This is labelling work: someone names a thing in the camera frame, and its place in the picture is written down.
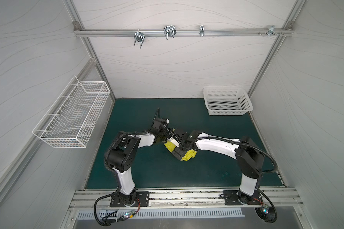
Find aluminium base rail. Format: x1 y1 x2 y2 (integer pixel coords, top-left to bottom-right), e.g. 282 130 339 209
68 187 304 210

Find left black corrugated cable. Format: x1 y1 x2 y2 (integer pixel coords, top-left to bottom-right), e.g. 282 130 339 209
93 108 161 227

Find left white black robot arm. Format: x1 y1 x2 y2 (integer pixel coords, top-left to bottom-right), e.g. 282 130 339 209
104 118 171 207

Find right black corrugated cable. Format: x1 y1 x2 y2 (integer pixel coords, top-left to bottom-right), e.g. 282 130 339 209
161 124 278 223

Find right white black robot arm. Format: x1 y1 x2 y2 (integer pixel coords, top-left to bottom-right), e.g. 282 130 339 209
164 131 264 205

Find white plastic perforated basket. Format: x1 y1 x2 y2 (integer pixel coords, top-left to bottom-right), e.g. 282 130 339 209
203 87 253 116

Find small metal hook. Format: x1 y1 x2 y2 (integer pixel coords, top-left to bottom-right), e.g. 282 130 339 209
199 25 205 37

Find horizontal aluminium rail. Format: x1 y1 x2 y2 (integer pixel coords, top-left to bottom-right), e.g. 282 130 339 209
74 28 295 37

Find metal bracket hook right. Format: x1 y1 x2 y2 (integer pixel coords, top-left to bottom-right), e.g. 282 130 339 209
258 25 284 37

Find yellow long pants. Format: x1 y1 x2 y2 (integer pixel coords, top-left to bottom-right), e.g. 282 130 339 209
164 129 202 161

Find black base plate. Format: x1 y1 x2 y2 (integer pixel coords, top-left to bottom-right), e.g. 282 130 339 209
110 191 150 208
220 190 263 206

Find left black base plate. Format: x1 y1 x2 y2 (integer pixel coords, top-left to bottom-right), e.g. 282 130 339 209
110 191 150 208

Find metal double hook clamp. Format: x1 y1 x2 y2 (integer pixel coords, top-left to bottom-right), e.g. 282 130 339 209
163 25 176 40

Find dark green table mat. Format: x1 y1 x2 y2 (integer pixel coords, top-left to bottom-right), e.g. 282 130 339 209
85 98 283 189

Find metal U-bolt hook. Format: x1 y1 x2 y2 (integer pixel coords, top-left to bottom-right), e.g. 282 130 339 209
133 31 145 49

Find black corrugated cable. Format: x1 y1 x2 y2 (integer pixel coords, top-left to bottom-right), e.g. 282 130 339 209
161 124 278 223
93 108 161 227

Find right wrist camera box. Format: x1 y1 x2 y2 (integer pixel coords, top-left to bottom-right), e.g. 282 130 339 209
168 137 180 147

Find white slotted cable duct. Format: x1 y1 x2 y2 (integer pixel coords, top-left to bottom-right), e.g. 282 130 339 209
76 208 245 220

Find white wire wall basket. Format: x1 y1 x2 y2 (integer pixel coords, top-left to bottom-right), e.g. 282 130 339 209
32 76 110 148

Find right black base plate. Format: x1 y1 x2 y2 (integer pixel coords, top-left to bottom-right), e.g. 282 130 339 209
220 190 263 206

